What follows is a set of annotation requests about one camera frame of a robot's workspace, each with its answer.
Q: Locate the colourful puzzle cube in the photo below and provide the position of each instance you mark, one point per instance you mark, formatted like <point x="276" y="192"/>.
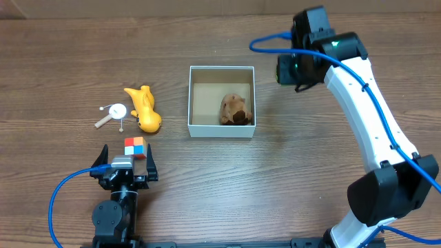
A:
<point x="136" y="147"/>

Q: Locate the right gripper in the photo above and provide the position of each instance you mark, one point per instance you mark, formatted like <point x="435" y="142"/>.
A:
<point x="284" y="69"/>

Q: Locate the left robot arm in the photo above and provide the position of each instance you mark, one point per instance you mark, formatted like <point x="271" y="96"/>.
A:
<point x="115" y="219"/>

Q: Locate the yellow rubber whale toy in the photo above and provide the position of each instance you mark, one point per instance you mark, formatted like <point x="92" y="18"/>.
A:
<point x="148" y="120"/>

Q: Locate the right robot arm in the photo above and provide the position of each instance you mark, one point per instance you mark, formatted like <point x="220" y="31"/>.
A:
<point x="397" y="178"/>

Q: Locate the brown plush capybara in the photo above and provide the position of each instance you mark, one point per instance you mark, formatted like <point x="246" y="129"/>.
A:
<point x="233" y="111"/>

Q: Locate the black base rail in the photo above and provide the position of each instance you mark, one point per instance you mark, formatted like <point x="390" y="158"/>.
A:
<point x="293" y="243"/>

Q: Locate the white wooden rattle drum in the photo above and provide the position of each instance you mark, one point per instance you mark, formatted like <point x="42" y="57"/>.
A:
<point x="116" y="112"/>

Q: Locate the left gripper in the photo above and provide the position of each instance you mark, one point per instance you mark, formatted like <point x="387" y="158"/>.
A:
<point x="124" y="177"/>

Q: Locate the white cardboard box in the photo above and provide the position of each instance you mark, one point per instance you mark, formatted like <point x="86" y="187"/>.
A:
<point x="208" y="84"/>

